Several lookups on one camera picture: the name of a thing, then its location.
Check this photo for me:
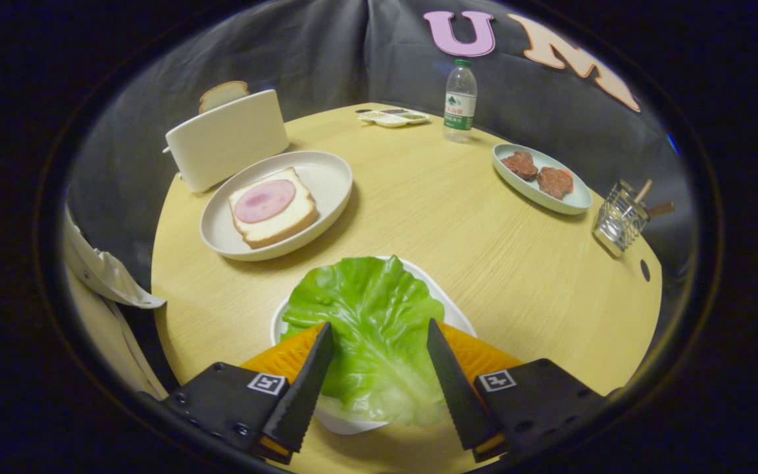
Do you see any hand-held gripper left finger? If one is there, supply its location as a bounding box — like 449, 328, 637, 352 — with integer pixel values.
163, 321, 335, 465

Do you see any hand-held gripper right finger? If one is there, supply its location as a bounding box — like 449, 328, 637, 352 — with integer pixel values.
426, 318, 610, 463

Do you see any green lettuce leaf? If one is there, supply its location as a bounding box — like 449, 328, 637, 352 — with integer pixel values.
280, 255, 449, 427

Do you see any plain bread slice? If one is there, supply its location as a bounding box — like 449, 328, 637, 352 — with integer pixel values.
198, 80, 250, 115

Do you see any white square plate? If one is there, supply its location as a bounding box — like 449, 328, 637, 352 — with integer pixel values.
270, 255, 477, 435

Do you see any bread slice under ham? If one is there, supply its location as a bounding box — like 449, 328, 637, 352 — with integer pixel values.
228, 167, 319, 250

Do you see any pink ham slice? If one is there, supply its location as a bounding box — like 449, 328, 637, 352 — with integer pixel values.
234, 179, 297, 224

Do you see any pale blue plate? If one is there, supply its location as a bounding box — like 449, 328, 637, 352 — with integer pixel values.
492, 143, 594, 216

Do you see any round beige plate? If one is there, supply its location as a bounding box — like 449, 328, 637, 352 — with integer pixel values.
199, 151, 354, 262

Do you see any white cloth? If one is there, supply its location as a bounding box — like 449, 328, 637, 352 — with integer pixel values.
62, 205, 169, 400

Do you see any clear utensil holder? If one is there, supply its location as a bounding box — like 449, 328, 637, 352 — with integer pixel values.
592, 179, 651, 258

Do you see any white toaster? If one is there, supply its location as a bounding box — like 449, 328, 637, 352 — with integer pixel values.
163, 89, 290, 194

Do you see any white divided dish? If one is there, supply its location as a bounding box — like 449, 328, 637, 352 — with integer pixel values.
357, 108, 431, 128

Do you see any green cap water bottle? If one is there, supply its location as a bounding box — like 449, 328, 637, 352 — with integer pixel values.
443, 59, 478, 144

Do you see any black backdrop cloth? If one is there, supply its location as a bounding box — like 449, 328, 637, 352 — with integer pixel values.
66, 0, 695, 290

